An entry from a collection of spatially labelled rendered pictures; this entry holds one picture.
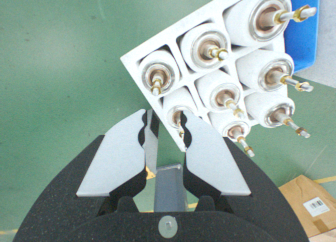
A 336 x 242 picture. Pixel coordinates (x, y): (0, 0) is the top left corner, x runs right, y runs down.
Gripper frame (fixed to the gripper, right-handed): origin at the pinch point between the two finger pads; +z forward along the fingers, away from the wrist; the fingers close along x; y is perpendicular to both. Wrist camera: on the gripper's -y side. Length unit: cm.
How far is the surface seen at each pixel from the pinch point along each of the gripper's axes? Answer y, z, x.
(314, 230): 85, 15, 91
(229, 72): 0.8, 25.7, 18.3
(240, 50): -4.7, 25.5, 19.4
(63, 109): 24, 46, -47
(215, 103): 7.1, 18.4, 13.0
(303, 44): -8, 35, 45
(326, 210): 74, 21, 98
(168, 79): 1.7, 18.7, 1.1
